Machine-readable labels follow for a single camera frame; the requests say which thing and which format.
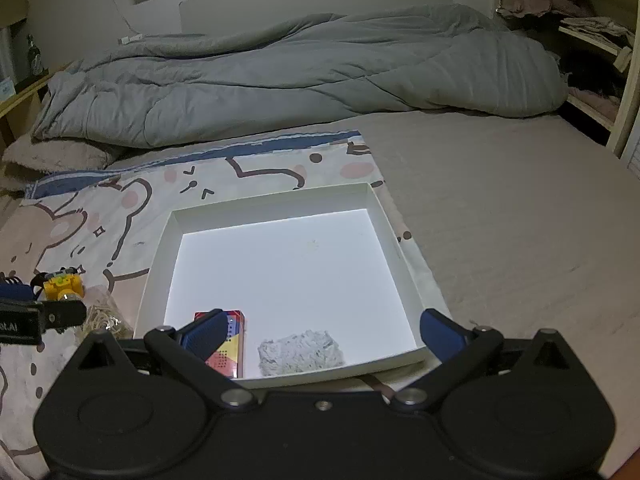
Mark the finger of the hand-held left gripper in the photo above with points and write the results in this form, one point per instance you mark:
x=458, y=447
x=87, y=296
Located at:
x=65, y=314
x=12, y=291

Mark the yellow toy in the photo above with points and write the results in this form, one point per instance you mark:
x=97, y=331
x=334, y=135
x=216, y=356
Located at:
x=62, y=287

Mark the green bottle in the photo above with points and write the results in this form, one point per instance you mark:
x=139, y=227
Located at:
x=35, y=60

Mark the bag of rubber bands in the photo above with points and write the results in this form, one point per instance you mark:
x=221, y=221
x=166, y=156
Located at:
x=105, y=317

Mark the bear printed blanket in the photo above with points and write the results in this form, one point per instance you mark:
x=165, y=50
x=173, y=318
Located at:
x=100, y=220

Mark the cream wooden shelf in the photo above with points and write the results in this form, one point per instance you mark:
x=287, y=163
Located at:
x=625, y=105

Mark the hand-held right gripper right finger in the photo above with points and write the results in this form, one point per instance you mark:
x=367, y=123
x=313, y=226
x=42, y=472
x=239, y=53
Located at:
x=442, y=335

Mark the small red blue card box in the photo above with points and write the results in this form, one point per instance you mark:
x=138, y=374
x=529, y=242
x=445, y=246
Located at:
x=234, y=350

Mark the beige folded clothes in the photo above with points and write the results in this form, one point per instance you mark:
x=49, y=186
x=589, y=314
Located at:
x=600, y=32

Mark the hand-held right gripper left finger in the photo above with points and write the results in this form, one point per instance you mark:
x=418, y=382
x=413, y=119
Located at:
x=205, y=332

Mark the grey white crumpled wad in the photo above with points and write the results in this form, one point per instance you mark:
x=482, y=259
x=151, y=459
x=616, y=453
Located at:
x=300, y=352

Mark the pink fluffy blanket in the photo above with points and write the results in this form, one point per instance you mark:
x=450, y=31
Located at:
x=50, y=155

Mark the dark clothes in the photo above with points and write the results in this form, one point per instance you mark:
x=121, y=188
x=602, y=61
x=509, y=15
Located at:
x=585, y=72

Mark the white cardboard box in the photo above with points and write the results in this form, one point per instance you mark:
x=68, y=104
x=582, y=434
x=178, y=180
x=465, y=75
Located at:
x=280, y=280

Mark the white plug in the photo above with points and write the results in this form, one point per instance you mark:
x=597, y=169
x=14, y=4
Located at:
x=131, y=39

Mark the wooden bedside shelf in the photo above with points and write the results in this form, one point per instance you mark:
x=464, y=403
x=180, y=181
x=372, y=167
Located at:
x=20, y=102

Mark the grey duvet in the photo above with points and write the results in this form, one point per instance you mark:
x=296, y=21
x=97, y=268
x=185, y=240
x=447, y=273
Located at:
x=300, y=70

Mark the pink folded clothes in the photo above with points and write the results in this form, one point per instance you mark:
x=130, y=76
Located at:
x=595, y=102

